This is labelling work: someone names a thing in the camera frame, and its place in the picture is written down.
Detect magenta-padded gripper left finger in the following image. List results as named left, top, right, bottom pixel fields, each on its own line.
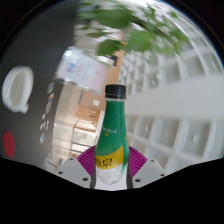
left=54, top=145, right=98, bottom=189

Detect flat round red coaster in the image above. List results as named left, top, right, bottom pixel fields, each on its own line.
left=2, top=130, right=16, bottom=159

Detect green leafy potted plant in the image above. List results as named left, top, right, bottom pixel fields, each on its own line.
left=76, top=1, right=191, bottom=58

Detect recessed ceiling lights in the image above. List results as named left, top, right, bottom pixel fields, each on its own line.
left=143, top=109, right=201, bottom=144

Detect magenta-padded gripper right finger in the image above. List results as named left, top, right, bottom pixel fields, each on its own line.
left=126, top=145, right=167, bottom=190

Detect white dotted mug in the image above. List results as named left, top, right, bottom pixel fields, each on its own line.
left=1, top=65, right=35, bottom=114

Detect green plastic drink bottle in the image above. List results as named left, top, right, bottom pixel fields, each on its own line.
left=93, top=84, right=131, bottom=185

